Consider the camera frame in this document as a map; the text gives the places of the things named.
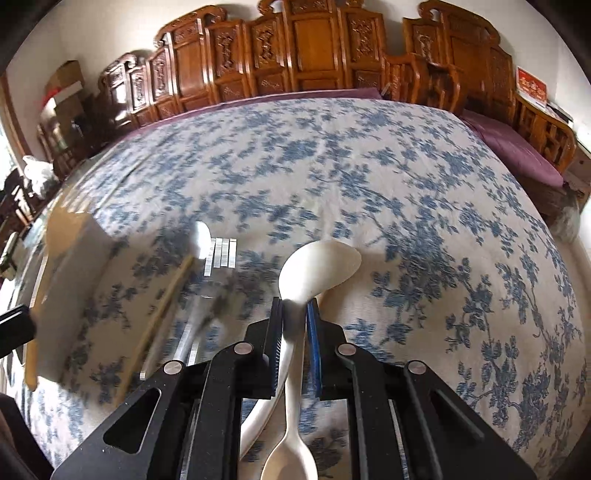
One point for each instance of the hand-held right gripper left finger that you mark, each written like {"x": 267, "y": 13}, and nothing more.
{"x": 278, "y": 346}

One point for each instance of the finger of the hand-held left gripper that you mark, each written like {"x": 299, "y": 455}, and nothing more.
{"x": 16, "y": 330}

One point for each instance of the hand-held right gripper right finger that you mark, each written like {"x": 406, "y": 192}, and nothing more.
{"x": 314, "y": 346}

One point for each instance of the grey utensil box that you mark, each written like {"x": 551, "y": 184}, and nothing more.
{"x": 69, "y": 295}

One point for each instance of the white plastic spoon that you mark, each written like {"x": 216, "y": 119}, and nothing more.
{"x": 291, "y": 447}
{"x": 314, "y": 265}

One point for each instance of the metal fork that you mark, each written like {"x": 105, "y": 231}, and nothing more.
{"x": 220, "y": 256}

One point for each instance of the wooden chopsticks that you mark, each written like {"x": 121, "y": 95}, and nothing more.
{"x": 159, "y": 318}

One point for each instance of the metal spoon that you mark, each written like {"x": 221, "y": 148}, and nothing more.
{"x": 202, "y": 237}

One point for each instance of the person's black pants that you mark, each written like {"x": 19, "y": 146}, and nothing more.
{"x": 18, "y": 443}

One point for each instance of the white plastic bag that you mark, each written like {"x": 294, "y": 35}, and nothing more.
{"x": 39, "y": 173}

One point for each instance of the blue floral bedsheet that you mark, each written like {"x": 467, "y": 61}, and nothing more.
{"x": 351, "y": 184}

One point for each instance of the cardboard boxes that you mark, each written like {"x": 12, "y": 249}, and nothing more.
{"x": 64, "y": 76}

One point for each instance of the dark carved wooden bench back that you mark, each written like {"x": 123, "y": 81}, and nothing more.
{"x": 122, "y": 92}

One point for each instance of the purple seat cushion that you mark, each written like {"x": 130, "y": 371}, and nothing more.
{"x": 512, "y": 143}

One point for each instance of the wooden armchair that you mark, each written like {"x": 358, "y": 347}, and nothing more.
{"x": 429, "y": 83}

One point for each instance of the wooden bench armrest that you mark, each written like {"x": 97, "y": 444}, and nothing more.
{"x": 547, "y": 131}

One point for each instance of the red calendar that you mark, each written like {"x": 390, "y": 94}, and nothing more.
{"x": 532, "y": 85}

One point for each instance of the wooden window frame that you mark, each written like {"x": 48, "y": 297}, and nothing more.
{"x": 9, "y": 120}

